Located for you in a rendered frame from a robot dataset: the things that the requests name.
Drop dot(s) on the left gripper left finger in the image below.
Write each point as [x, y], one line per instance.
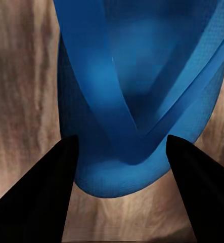
[34, 210]

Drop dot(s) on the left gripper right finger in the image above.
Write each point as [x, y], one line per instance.
[200, 180]

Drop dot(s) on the sandal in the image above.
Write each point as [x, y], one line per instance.
[130, 73]

